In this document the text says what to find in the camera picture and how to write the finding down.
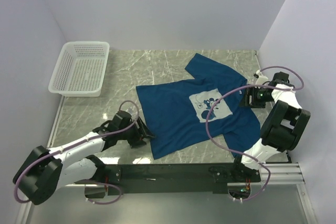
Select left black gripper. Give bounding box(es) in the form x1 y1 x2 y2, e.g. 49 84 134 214
118 116 155 148

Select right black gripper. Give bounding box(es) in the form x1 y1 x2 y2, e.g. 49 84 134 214
238 84 275 109

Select blue printed t-shirt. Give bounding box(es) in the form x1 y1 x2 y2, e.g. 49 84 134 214
136 54 260 159

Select white perforated plastic basket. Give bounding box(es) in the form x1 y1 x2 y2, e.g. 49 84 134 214
48 41 110 97

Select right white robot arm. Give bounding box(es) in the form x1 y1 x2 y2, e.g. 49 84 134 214
230 72 311 182

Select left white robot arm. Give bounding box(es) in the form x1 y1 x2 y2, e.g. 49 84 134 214
13 110 155 205

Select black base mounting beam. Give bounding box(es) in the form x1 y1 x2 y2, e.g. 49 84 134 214
73 155 262 200

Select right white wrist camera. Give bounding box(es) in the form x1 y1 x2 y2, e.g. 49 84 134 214
254 70 269 85

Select aluminium frame rails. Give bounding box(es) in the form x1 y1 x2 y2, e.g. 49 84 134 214
13 49 320 224

